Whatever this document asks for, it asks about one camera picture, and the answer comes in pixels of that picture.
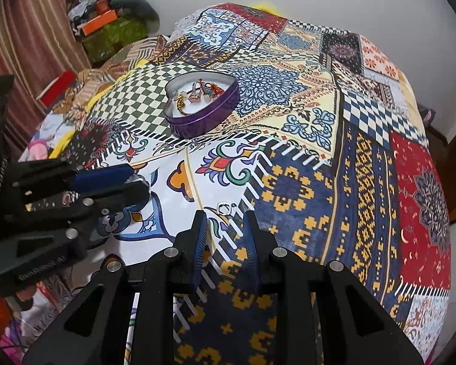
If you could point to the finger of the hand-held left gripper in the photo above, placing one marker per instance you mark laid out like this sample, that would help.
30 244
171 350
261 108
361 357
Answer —
117 197
98 178

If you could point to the colourful patchwork blanket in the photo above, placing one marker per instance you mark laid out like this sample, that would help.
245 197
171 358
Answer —
307 140

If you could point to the purple heart-shaped tin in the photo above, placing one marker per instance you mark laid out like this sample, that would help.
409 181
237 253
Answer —
209 118

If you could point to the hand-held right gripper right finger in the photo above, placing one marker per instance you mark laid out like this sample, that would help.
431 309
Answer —
251 251

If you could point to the long orange box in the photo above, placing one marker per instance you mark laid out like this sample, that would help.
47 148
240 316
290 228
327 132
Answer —
98 22

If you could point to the striped red curtain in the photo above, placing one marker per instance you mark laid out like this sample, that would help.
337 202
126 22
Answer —
26 45

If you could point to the small orange box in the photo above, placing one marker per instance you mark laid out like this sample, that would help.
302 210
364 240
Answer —
102 6

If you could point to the striped patterned bedsheet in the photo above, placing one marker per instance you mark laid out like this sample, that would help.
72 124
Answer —
136 51

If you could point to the yellow plastic object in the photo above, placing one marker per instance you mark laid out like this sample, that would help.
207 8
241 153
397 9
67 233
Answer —
264 6

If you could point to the dark grey bag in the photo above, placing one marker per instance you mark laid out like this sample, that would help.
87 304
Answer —
138 7

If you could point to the pink floral cloth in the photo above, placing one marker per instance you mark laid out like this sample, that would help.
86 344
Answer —
41 140

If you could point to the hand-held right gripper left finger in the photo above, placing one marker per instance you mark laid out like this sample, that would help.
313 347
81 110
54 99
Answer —
201 243

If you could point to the red box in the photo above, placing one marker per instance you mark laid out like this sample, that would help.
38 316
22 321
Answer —
57 85

